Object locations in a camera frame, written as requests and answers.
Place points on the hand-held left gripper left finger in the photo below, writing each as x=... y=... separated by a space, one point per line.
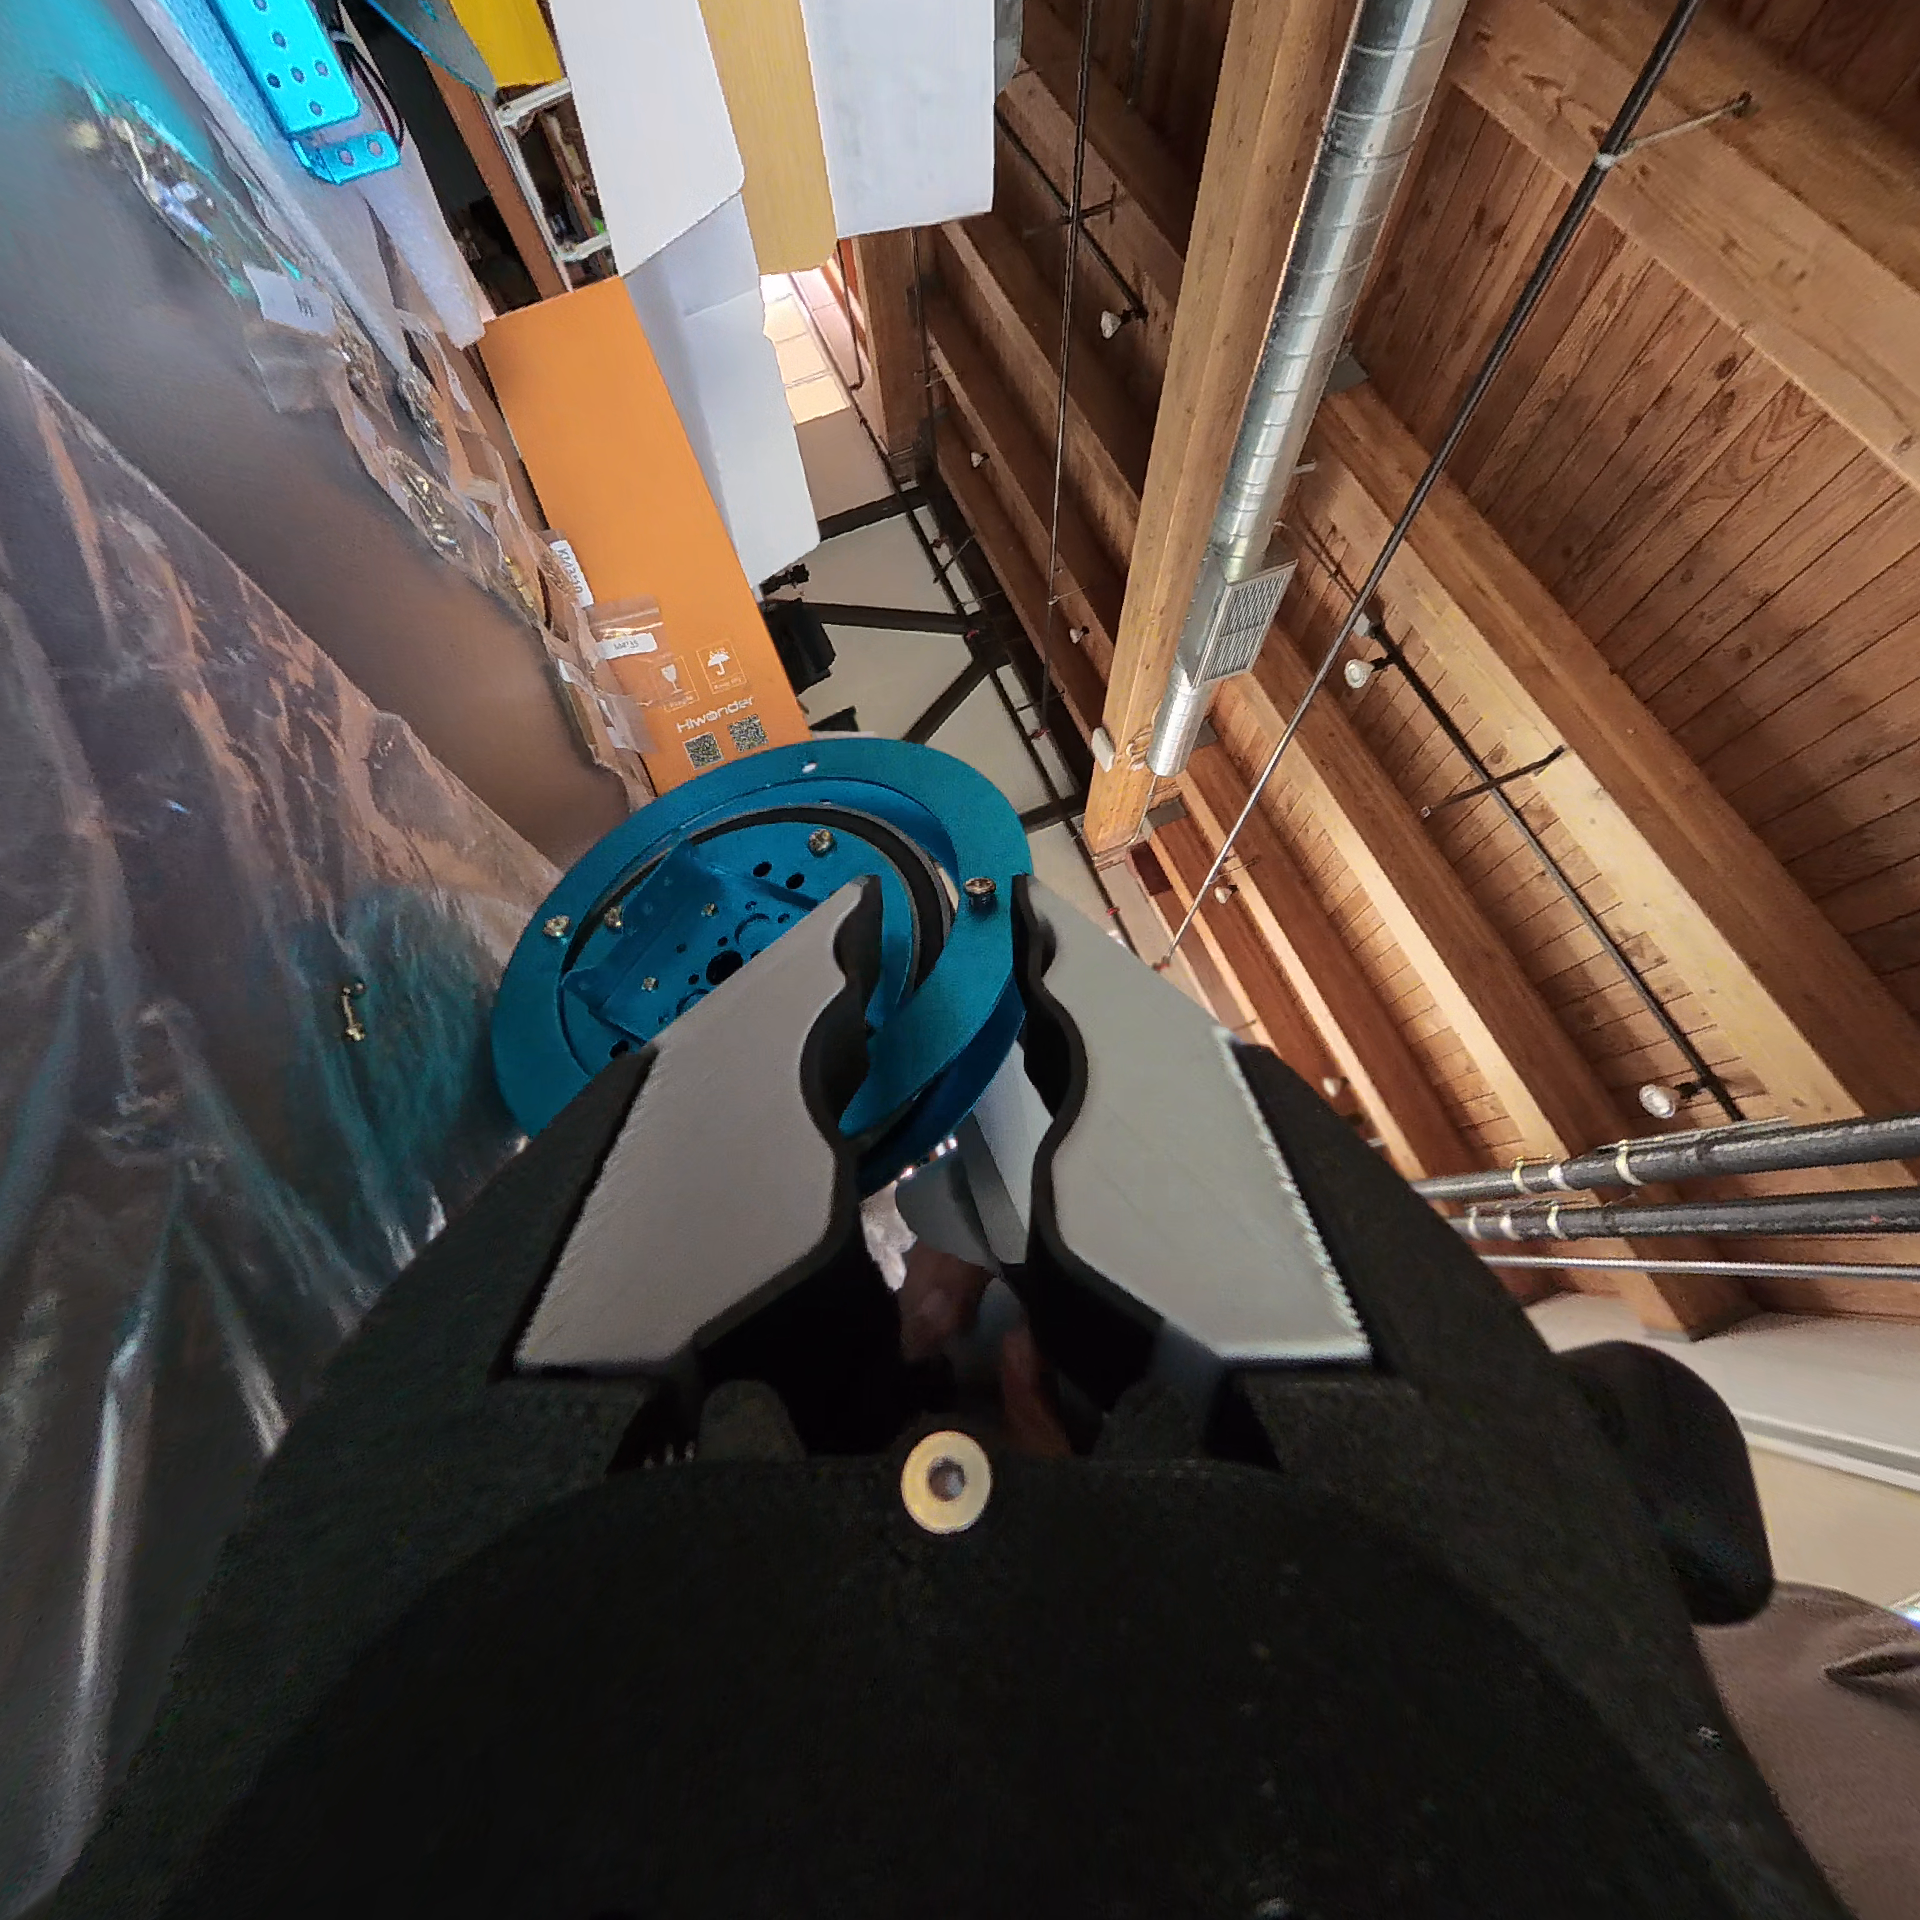
x=705 y=1184

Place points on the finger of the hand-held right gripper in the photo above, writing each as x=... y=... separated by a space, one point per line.
x=997 y=1184

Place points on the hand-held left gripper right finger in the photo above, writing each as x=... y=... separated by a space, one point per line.
x=1184 y=1184

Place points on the blue disc bearing assembly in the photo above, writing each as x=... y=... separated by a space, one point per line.
x=599 y=960

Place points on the person's right forearm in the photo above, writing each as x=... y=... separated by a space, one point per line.
x=1829 y=1771

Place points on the person's right hand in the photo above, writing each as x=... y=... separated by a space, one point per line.
x=960 y=1336

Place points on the black metal pole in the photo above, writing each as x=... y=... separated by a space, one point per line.
x=1724 y=1153
x=1724 y=1212

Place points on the clear plastic bag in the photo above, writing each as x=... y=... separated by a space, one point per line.
x=182 y=902

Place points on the orange cardboard box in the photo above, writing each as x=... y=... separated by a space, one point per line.
x=630 y=494

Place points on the pile of small screw bags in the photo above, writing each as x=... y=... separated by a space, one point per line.
x=435 y=494

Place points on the white foam board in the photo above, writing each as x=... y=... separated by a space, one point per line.
x=413 y=255

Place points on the yellow sign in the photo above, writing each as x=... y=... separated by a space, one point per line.
x=510 y=37

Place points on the silver ventilation duct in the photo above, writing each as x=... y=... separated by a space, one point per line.
x=1307 y=375

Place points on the blue metal bracket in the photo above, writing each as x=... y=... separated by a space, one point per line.
x=285 y=76

